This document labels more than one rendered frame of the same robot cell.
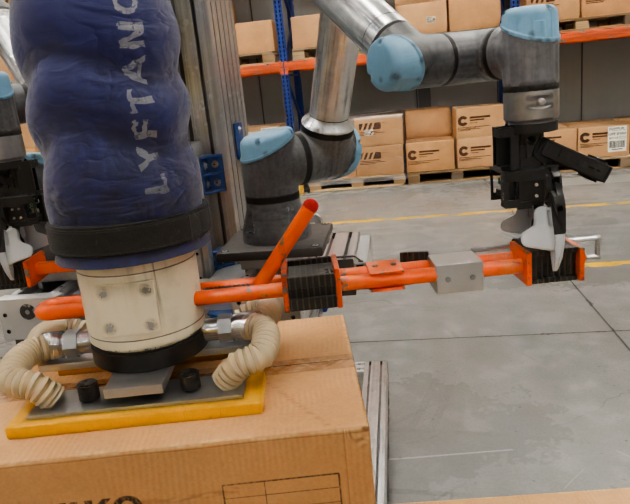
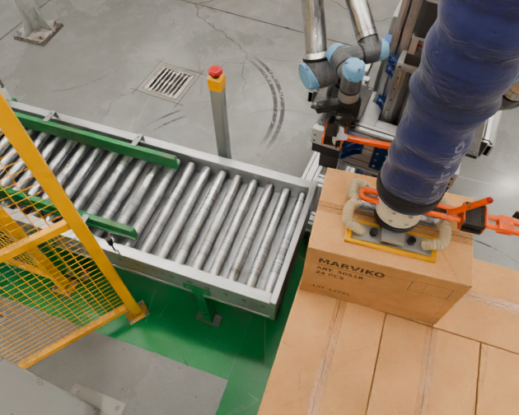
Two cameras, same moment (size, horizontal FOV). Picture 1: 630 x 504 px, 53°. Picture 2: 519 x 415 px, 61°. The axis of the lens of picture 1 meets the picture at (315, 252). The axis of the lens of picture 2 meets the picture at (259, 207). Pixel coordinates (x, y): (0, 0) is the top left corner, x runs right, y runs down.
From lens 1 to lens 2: 1.16 m
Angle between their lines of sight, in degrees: 43
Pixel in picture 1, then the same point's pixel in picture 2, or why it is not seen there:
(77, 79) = (425, 169)
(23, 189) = (353, 113)
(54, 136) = (403, 173)
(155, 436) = (396, 261)
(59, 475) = (362, 263)
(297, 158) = not seen: hidden behind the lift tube
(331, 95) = not seen: outside the picture
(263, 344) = (445, 242)
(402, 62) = not seen: outside the picture
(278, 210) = not seen: hidden behind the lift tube
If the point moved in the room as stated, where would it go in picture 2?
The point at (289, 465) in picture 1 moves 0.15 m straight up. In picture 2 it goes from (438, 284) to (453, 266)
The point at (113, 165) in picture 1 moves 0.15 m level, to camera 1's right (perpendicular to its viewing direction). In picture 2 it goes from (423, 191) to (472, 202)
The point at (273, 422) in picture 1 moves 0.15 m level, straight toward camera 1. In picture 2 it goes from (438, 270) to (440, 310)
